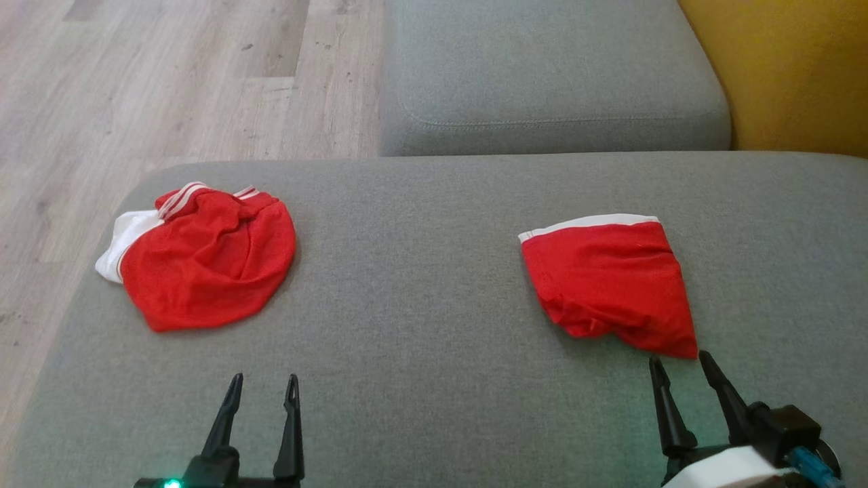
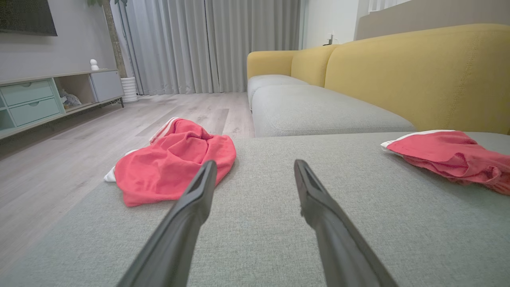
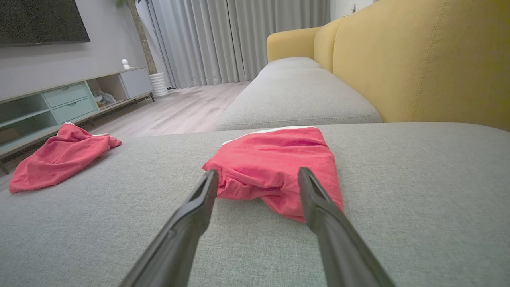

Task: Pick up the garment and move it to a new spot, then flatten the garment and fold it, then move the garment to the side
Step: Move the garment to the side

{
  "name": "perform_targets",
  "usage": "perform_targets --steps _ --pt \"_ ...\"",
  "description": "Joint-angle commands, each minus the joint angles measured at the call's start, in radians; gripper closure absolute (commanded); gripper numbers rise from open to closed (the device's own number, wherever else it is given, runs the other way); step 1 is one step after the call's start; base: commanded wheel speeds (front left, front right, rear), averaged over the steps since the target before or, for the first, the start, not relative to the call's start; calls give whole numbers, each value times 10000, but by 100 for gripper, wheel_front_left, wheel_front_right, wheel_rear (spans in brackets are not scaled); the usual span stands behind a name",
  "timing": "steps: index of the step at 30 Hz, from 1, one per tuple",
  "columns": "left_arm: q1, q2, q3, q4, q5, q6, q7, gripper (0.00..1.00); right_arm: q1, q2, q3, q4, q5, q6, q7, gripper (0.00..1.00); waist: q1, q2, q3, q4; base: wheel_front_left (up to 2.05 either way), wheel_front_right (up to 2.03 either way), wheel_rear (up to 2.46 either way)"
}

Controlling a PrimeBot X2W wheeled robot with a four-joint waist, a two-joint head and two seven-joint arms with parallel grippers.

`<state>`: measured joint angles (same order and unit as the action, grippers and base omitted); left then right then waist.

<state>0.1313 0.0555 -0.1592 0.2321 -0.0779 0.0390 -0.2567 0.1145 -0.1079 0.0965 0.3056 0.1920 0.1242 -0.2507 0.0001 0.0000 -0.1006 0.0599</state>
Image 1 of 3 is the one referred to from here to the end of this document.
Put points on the grey sofa seat cushion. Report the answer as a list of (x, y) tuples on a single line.
[(420, 285)]

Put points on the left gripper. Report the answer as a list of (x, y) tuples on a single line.
[(213, 474)]

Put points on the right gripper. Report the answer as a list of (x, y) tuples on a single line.
[(719, 471)]

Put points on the red and white jersey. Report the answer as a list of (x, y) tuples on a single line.
[(210, 271)]

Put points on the yellow cushion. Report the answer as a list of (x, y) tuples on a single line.
[(793, 68)]

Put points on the red shorts white waistband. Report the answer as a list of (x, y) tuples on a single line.
[(610, 285)]

